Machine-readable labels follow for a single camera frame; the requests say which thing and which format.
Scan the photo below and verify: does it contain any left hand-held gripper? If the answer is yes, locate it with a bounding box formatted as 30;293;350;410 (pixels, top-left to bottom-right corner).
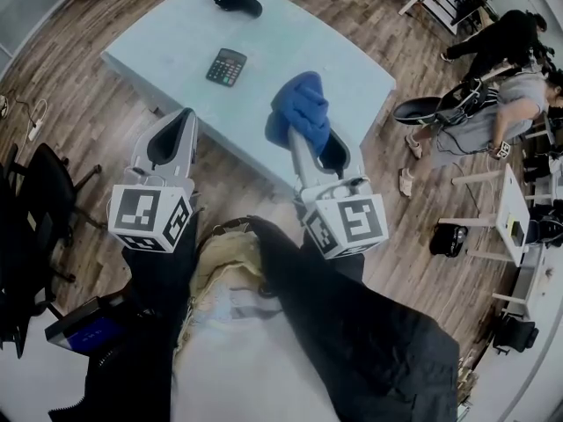
106;106;200;254

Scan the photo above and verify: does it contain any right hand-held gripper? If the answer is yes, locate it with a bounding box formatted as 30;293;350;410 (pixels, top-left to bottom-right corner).
287;127;391;261

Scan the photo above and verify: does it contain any blue cloth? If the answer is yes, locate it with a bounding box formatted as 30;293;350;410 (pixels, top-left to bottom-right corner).
265;71;332;157

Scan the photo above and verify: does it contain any black calculator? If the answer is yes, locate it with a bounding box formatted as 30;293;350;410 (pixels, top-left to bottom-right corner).
205;47;248;90

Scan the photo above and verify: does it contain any person's right forearm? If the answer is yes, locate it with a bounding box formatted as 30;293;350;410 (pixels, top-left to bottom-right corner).
248;215;461;422

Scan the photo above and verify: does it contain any person's left forearm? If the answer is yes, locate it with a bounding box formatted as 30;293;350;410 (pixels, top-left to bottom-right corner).
47;217;200;422

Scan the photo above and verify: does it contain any white power strip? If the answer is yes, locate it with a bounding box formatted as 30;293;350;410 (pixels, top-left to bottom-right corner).
26;98;48;142

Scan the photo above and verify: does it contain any black office chair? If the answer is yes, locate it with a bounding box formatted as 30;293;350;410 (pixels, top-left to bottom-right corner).
0;142;103;360

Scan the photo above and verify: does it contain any dark blue box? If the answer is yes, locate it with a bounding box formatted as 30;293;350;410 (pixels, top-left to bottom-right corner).
44;295;129;356

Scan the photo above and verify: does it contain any small white table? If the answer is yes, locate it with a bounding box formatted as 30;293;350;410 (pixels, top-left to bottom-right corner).
438;163;534;267

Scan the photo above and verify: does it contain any person's pale shirt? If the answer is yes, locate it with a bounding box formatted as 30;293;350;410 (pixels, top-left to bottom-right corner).
169;220;344;422

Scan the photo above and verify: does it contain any black bag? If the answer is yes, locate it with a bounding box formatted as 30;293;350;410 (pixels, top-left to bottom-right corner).
491;312;540;355

